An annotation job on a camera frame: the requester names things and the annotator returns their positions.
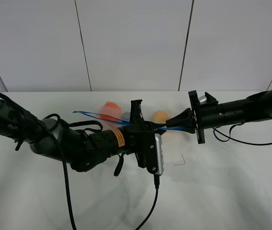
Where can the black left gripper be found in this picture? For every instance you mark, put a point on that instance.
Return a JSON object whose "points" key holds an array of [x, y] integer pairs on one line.
{"points": [[140, 138]]}

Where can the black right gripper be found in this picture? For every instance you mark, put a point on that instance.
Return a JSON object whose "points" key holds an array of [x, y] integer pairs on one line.
{"points": [[207, 115]]}

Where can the clear zip bag blue seal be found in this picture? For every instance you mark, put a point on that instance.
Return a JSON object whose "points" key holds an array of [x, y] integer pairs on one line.
{"points": [[94, 112]]}

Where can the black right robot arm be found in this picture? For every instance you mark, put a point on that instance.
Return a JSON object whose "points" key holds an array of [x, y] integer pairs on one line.
{"points": [[255, 108]]}

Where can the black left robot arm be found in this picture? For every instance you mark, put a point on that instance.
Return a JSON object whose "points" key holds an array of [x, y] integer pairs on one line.
{"points": [[84, 145]]}

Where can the yellow pear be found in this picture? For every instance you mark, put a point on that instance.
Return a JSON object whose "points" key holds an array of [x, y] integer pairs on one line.
{"points": [[160, 117]]}

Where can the orange fruit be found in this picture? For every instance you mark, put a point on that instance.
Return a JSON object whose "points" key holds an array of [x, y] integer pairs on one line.
{"points": [[110, 111]]}

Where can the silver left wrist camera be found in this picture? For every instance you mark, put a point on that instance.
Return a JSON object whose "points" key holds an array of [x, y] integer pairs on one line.
{"points": [[159, 151]]}

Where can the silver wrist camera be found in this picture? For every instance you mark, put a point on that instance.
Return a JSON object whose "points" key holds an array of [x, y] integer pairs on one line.
{"points": [[159, 151], [203, 99]]}

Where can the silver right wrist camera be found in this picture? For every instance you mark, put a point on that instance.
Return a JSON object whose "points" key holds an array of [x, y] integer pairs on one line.
{"points": [[203, 99]]}

